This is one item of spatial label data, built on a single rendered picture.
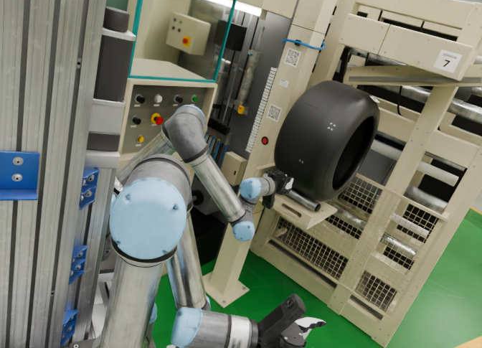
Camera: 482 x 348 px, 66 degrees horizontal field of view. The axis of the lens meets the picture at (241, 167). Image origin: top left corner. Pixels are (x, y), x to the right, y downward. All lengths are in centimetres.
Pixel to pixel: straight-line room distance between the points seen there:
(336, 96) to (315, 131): 20
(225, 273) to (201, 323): 162
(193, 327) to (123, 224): 29
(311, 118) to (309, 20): 49
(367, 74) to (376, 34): 24
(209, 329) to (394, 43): 160
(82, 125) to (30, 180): 15
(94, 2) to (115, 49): 14
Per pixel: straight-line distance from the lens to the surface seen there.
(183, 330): 79
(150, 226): 60
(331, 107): 168
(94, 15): 78
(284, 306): 82
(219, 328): 80
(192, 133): 118
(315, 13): 190
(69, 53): 79
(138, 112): 176
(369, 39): 205
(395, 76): 213
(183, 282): 87
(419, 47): 198
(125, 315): 75
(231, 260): 234
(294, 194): 187
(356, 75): 220
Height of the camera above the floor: 164
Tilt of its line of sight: 22 degrees down
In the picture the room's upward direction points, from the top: 17 degrees clockwise
